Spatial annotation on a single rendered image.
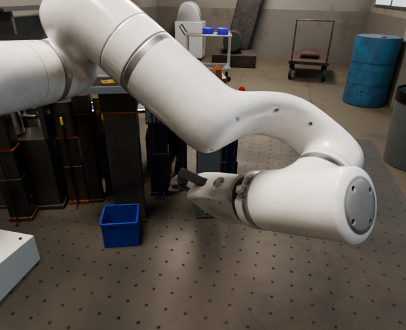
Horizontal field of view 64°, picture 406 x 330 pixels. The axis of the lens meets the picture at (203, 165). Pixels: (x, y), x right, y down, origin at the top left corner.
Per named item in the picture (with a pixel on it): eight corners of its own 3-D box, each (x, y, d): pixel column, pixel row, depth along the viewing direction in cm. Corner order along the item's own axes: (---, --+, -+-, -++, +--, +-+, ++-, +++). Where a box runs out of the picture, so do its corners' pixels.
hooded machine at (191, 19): (207, 57, 794) (208, 1, 737) (202, 61, 746) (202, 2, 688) (181, 55, 807) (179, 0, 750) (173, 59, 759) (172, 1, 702)
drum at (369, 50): (389, 110, 446) (411, 38, 403) (344, 106, 458) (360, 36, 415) (380, 97, 498) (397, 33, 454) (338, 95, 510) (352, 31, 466)
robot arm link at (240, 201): (235, 211, 41) (221, 210, 44) (276, 240, 45) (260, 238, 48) (258, 156, 44) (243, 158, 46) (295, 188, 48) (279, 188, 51)
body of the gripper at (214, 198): (223, 205, 43) (179, 201, 52) (270, 238, 48) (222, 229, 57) (244, 158, 45) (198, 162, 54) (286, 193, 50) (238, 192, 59)
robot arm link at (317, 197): (273, 153, 46) (236, 198, 41) (365, 145, 35) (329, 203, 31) (299, 197, 49) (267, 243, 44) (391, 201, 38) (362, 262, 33)
